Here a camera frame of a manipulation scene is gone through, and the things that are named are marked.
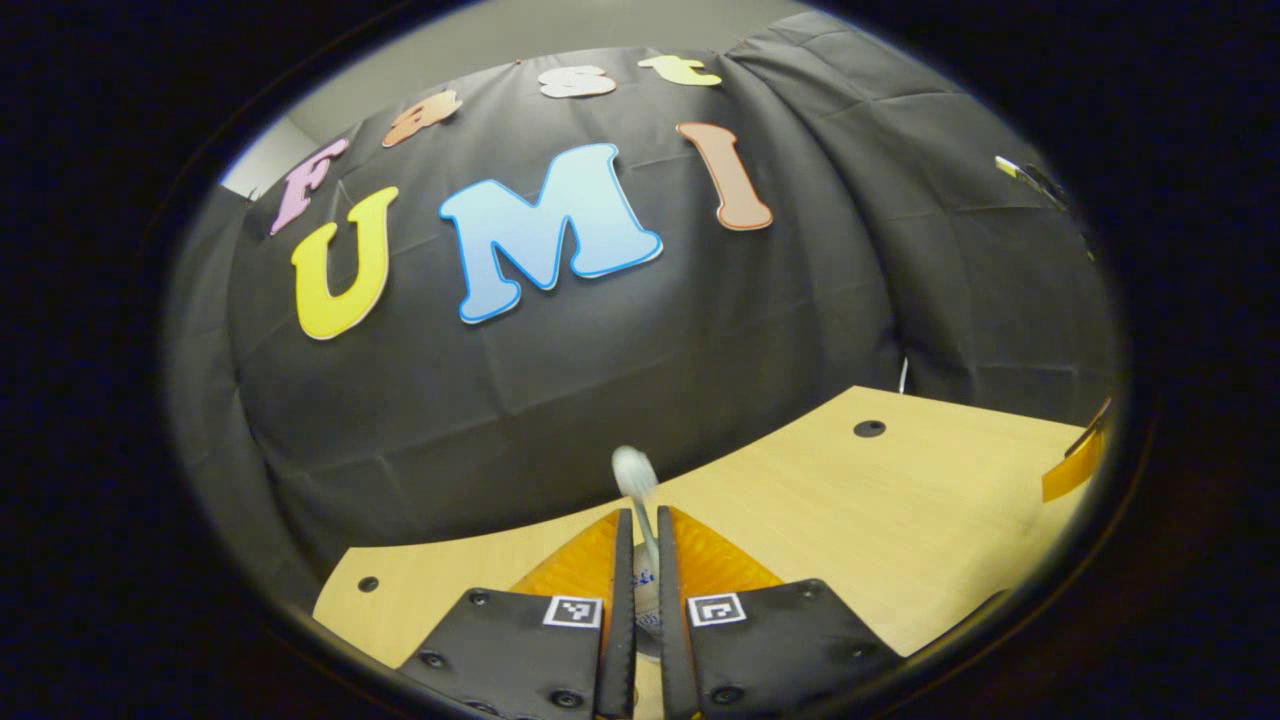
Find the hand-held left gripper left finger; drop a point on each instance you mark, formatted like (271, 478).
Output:
(617, 630)

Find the light wooden desktop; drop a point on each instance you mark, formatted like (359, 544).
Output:
(900, 520)

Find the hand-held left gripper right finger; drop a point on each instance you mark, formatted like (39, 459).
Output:
(675, 640)

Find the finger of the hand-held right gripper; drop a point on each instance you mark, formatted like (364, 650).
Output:
(1075, 470)

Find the pale green toothbrush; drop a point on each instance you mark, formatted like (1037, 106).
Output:
(635, 470)

